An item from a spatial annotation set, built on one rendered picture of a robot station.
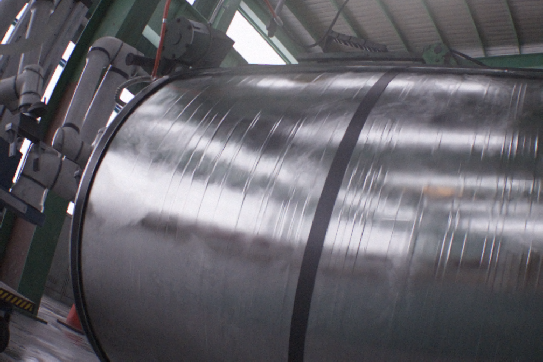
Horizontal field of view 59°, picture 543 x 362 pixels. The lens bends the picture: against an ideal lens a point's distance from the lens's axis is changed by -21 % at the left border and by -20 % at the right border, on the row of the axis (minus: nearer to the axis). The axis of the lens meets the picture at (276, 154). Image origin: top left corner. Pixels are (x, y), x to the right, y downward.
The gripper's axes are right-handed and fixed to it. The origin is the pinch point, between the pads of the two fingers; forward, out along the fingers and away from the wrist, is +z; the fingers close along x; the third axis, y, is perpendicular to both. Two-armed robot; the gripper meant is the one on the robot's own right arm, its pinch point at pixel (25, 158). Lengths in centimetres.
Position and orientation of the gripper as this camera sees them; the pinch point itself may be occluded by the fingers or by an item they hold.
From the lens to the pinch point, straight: 176.6
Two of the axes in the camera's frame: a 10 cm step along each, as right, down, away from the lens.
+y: -9.3, 2.5, 2.6
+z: 1.3, 9.1, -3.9
